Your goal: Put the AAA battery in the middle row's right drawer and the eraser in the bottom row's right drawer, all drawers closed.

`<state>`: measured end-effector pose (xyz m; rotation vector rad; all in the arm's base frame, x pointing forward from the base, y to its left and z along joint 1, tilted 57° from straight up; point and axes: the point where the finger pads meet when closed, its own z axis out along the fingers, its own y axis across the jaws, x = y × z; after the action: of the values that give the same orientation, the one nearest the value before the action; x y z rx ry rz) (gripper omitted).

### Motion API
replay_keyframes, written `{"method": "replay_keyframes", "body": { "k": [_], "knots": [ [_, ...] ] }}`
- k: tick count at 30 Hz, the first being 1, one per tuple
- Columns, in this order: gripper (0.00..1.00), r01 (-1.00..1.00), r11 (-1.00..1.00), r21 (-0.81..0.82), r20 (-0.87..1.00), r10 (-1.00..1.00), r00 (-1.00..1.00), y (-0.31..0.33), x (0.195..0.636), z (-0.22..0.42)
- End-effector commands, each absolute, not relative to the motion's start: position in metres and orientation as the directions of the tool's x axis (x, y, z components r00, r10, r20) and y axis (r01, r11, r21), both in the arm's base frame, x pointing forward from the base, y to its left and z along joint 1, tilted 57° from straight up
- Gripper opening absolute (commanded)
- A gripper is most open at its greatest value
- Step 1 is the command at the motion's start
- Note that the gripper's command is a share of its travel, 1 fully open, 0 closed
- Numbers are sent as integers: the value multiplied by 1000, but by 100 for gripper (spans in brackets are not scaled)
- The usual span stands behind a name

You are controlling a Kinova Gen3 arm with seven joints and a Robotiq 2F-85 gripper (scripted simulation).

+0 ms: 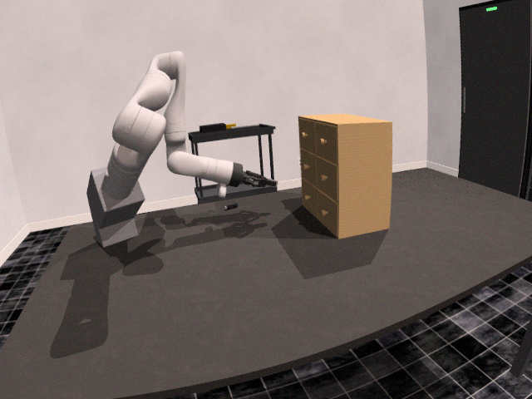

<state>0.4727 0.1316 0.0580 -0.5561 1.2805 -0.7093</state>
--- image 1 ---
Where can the light wooden chest of drawers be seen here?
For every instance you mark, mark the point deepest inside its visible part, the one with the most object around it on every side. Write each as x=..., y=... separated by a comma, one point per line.
x=364, y=170

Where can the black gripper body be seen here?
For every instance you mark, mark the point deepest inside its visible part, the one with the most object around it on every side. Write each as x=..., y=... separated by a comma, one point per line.
x=238, y=176

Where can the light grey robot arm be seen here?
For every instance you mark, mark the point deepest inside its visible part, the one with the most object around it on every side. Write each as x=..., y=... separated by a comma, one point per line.
x=142, y=129

